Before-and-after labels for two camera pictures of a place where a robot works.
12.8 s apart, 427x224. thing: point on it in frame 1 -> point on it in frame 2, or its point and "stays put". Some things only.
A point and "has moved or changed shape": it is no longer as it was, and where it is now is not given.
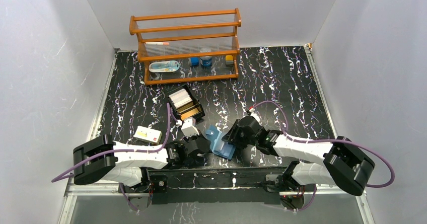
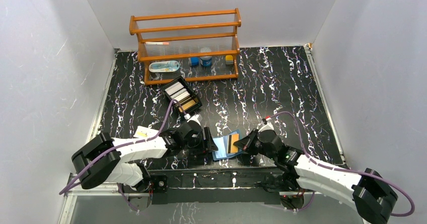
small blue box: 195,61 stays put
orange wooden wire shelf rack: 188,47 stays put
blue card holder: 217,146 has moved or changed shape
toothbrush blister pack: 163,66 stays put
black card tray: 185,103 has moved or changed shape
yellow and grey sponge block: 229,60 stays put
